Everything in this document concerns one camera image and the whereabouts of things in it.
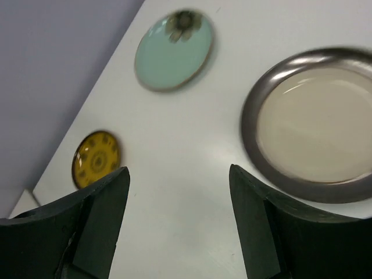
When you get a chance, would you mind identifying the brown rimmed cream plate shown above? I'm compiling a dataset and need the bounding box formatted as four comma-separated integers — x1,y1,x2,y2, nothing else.
241,47,371,203

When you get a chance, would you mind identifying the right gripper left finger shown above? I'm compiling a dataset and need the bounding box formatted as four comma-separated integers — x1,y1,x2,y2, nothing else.
1,167,130,278

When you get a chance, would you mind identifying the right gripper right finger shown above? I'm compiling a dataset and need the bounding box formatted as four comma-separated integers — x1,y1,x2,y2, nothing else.
229,164,371,278

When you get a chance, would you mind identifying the light green floral plate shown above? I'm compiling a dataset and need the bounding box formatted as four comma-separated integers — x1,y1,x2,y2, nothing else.
134,8,215,92

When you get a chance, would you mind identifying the yellow amber plate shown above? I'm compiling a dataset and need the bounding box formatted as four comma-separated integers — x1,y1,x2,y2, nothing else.
71,130,121,189

